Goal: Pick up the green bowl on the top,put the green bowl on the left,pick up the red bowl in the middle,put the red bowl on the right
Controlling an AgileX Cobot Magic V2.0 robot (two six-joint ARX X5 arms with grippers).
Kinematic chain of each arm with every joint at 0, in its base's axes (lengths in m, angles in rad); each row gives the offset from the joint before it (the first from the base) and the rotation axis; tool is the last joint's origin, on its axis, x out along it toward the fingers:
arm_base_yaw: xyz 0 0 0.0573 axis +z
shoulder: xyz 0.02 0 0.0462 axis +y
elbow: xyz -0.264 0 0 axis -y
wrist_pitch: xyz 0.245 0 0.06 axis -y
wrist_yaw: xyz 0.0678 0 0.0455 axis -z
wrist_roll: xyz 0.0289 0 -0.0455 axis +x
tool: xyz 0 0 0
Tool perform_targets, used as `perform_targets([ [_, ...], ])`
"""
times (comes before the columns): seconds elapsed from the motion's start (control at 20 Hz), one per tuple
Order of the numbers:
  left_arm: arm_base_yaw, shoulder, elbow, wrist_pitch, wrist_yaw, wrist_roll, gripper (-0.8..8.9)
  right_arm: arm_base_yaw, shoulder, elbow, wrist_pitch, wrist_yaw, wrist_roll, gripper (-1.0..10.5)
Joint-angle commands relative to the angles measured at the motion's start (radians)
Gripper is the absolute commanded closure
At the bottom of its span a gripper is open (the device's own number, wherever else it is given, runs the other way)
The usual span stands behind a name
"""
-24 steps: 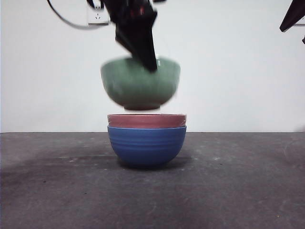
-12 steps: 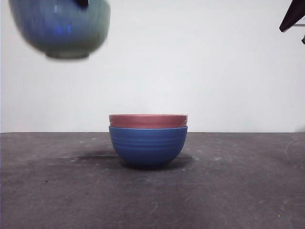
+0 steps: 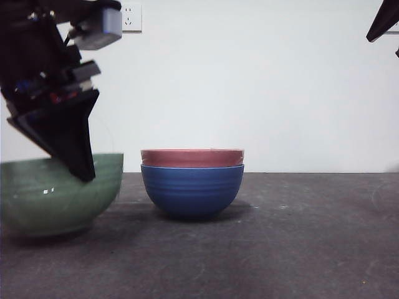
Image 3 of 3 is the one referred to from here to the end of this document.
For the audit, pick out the red ribbed bowl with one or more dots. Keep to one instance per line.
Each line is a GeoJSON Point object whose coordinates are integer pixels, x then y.
{"type": "Point", "coordinates": [191, 158]}

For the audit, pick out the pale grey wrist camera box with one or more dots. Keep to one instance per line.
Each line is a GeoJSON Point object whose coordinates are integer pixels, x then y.
{"type": "Point", "coordinates": [103, 31]}

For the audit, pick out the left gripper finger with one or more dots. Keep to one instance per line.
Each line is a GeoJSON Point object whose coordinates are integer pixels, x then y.
{"type": "Point", "coordinates": [68, 130]}
{"type": "Point", "coordinates": [37, 137]}

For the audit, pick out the blue ribbed bowl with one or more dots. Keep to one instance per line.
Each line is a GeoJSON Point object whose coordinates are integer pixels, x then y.
{"type": "Point", "coordinates": [191, 193]}

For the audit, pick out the green ribbed bowl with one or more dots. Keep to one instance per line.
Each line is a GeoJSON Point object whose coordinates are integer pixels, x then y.
{"type": "Point", "coordinates": [46, 211]}

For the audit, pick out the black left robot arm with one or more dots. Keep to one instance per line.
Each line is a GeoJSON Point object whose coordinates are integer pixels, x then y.
{"type": "Point", "coordinates": [15, 6]}

